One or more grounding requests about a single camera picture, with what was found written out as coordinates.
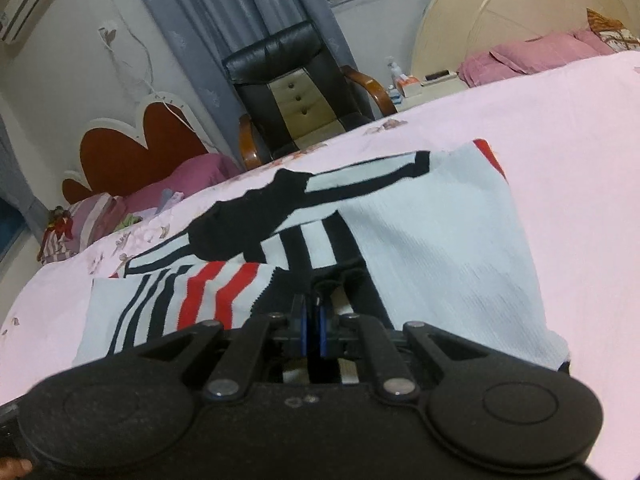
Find tissue box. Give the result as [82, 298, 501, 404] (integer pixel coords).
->
[392, 75, 423, 98]

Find red heart-shaped headboard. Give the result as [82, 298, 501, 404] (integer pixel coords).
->
[62, 92, 221, 206]

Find person's left hand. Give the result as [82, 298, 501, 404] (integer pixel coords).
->
[0, 456, 34, 480]

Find white wall cable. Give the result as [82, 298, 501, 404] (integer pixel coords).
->
[97, 0, 221, 156]

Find grey side curtain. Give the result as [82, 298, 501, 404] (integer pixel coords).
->
[0, 110, 51, 241]

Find pink pillow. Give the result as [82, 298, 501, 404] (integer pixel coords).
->
[457, 30, 618, 88]

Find cream nightstand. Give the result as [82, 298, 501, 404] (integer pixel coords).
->
[387, 71, 471, 113]

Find black leather armchair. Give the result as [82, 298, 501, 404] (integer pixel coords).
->
[221, 20, 398, 171]

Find orange patterned pillow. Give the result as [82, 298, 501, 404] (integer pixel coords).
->
[586, 8, 640, 53]

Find red doll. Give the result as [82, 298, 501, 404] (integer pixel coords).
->
[37, 205, 73, 261]

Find striped knit sweater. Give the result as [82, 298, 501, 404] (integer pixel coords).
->
[72, 138, 571, 373]

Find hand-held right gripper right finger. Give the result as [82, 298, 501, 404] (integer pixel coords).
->
[314, 294, 493, 402]

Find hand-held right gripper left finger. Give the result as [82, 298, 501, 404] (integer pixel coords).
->
[132, 294, 307, 402]

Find magenta pillow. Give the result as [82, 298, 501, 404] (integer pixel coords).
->
[125, 154, 241, 211]

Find dark side window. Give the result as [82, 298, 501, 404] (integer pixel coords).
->
[0, 197, 28, 261]

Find cream round headboard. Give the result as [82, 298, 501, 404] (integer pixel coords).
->
[410, 0, 640, 78]

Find striped pillow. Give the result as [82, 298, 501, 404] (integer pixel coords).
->
[40, 192, 126, 266]

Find white air conditioner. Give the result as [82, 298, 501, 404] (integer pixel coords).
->
[0, 0, 68, 43]

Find green clothes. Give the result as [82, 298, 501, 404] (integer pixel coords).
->
[117, 187, 176, 231]

